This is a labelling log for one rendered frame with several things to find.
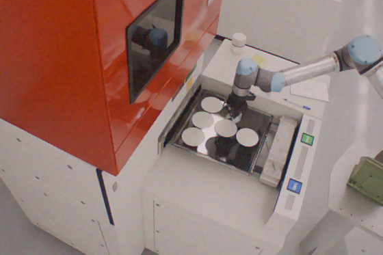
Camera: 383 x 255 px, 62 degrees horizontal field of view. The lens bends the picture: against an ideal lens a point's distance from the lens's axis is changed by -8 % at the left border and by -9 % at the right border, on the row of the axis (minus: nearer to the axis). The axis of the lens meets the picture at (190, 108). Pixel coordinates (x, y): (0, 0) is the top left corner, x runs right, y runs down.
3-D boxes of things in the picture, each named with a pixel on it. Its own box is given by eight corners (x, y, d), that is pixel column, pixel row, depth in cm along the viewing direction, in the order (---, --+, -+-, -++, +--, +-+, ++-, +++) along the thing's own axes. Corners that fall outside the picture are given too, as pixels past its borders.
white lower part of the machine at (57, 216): (33, 228, 205) (-15, 156, 144) (102, 139, 257) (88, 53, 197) (129, 282, 189) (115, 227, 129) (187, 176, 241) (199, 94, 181)
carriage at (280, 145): (258, 180, 145) (260, 177, 142) (279, 123, 168) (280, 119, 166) (275, 187, 143) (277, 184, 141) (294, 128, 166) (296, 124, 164)
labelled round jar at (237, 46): (228, 52, 184) (231, 37, 177) (232, 45, 188) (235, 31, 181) (241, 56, 182) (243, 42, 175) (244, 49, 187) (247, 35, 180)
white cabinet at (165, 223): (145, 252, 202) (139, 189, 142) (205, 141, 264) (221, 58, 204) (242, 297, 188) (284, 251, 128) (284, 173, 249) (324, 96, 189)
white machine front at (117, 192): (109, 223, 129) (95, 169, 100) (193, 92, 181) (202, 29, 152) (116, 227, 129) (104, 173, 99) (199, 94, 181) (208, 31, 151)
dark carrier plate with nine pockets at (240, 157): (174, 142, 150) (174, 141, 149) (204, 92, 172) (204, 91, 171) (248, 172, 142) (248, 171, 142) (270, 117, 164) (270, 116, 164)
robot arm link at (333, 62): (355, 43, 147) (254, 74, 153) (363, 37, 136) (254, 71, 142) (363, 67, 146) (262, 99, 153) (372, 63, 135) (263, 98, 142)
